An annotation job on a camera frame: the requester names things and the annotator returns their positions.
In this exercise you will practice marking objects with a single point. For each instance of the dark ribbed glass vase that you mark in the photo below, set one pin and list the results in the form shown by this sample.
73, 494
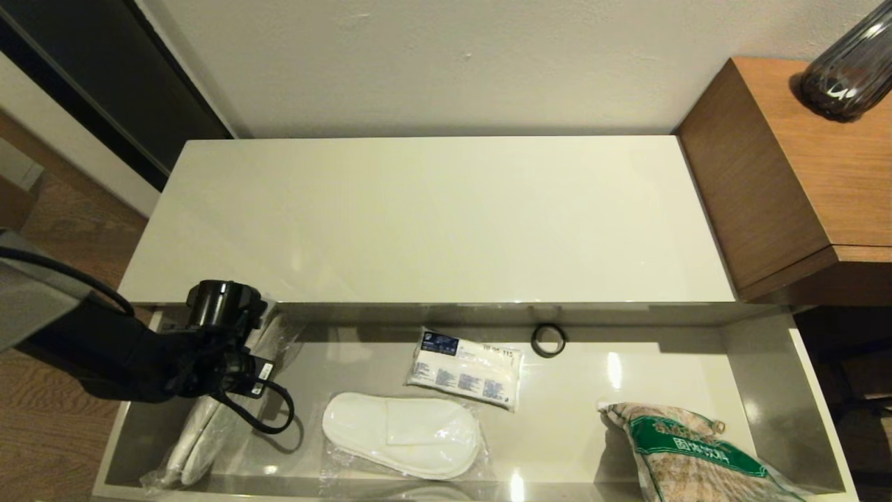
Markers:
847, 77

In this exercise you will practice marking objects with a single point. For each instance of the brown box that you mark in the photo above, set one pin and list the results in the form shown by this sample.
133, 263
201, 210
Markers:
10, 202

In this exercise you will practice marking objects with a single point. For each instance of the brown wooden side cabinet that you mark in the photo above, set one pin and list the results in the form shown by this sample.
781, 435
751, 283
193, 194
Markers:
787, 181

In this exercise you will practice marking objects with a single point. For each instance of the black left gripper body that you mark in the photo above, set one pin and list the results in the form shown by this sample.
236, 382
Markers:
216, 366

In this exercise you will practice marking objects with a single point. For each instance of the dark sliding door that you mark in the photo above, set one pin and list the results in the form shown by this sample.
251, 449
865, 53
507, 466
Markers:
104, 77

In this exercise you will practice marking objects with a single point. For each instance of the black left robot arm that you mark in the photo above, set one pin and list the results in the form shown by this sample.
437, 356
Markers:
104, 355

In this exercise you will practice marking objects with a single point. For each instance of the black tape roll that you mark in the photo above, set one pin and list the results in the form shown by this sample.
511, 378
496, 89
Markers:
534, 341

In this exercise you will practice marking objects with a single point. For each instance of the glossy white low cabinet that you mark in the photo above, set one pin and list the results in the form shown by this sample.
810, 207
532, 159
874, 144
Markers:
432, 223

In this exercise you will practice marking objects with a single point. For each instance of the white wipes pack blue label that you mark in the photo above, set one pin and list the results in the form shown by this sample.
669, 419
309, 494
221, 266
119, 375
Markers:
467, 371

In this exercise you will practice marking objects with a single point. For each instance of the white slippers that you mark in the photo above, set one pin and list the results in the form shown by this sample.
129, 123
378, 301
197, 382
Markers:
188, 446
404, 434

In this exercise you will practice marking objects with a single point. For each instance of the green printed snack bag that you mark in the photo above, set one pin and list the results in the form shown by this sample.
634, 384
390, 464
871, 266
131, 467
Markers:
690, 453

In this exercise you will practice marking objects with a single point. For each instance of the glossy white drawer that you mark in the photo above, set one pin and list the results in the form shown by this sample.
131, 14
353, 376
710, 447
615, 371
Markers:
571, 418

